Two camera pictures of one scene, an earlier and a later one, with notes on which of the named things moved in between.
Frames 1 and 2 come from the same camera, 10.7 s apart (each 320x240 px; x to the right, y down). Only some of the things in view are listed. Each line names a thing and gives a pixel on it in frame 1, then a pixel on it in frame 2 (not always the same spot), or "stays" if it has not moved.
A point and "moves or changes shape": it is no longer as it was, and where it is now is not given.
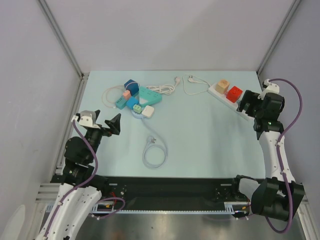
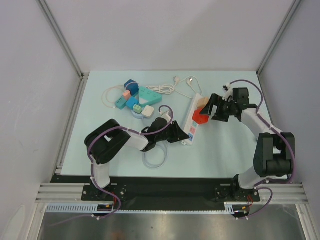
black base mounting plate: x=171 y=193 stays
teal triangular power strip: x=147 y=96 stays
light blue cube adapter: x=131 y=101 stays
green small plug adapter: x=137 y=109 stays
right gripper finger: x=241 y=105 -> x=210 y=109
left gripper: x=114 y=125 -> x=177 y=133
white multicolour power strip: x=212 y=90 moves or changes shape
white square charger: x=148 y=111 stays
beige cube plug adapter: x=222 y=86 -> x=202 y=102
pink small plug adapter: x=127 y=95 stays
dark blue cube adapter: x=132 y=86 stays
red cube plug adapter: x=233 y=94 moves or changes shape
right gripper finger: x=251 y=98 -> x=215 y=99
